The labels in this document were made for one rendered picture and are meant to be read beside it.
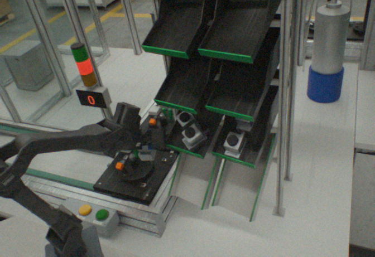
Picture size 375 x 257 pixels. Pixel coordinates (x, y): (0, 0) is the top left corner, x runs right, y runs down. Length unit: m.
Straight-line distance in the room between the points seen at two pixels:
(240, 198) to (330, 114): 0.76
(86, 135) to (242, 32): 0.44
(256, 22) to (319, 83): 0.93
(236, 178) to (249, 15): 0.51
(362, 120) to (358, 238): 0.65
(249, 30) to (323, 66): 0.90
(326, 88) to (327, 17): 0.34
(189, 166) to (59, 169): 0.62
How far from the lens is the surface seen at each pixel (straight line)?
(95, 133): 0.87
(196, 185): 1.14
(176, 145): 1.04
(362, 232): 2.01
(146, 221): 1.21
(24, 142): 0.79
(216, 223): 1.26
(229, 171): 1.12
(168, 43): 0.87
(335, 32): 1.61
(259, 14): 0.85
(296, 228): 1.25
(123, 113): 0.92
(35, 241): 1.43
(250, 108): 0.87
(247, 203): 1.10
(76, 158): 1.57
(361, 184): 1.75
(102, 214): 1.23
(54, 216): 0.92
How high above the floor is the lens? 1.87
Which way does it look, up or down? 36 degrees down
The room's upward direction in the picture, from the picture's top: 10 degrees counter-clockwise
